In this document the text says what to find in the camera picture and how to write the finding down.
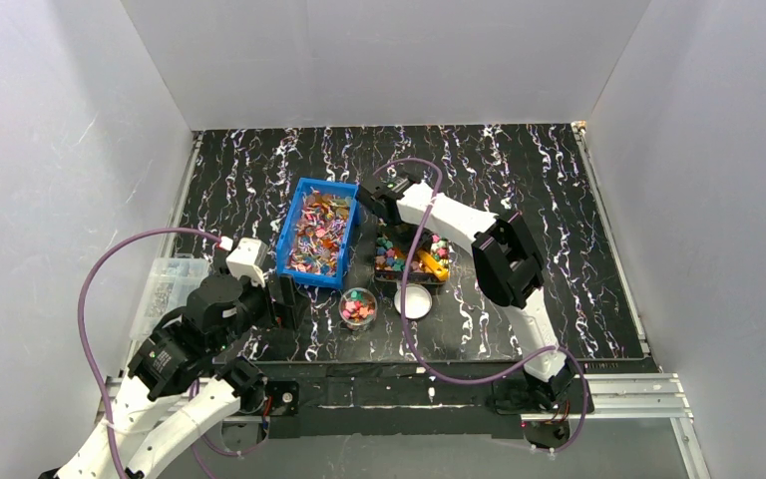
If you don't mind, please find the blue plastic candy bin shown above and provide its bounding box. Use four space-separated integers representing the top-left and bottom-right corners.
275 178 359 289

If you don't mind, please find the aluminium frame rail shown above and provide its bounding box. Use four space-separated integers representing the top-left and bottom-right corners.
82 373 711 479

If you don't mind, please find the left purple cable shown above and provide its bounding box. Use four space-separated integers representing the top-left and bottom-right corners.
77 227 252 479

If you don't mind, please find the purple cable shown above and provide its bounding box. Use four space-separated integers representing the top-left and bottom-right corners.
372 157 590 457
77 227 252 479

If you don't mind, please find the square tin of colourful candies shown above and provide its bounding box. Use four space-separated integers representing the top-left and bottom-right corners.
374 223 453 285

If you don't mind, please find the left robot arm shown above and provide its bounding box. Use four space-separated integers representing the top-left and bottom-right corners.
42 274 310 478

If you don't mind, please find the white round jar lid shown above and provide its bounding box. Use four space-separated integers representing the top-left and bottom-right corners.
393 283 433 320

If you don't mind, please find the yellow plastic scoop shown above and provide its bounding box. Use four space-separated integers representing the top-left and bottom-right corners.
417 249 449 282

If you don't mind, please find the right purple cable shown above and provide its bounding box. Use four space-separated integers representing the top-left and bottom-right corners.
372 157 590 457

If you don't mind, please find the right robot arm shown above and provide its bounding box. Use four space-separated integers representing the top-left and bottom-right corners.
357 174 575 409

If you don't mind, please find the clear plastic box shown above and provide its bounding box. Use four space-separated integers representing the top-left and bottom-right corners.
130 257 209 341

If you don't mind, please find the clear glass jar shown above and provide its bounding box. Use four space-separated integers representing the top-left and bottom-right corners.
338 287 377 331

